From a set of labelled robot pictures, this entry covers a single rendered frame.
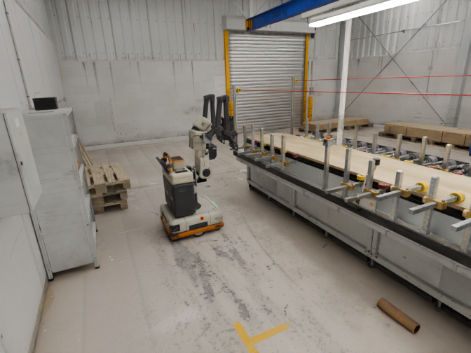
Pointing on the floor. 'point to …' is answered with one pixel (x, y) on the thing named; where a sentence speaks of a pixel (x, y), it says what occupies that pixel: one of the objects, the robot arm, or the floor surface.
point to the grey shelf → (61, 192)
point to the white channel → (343, 53)
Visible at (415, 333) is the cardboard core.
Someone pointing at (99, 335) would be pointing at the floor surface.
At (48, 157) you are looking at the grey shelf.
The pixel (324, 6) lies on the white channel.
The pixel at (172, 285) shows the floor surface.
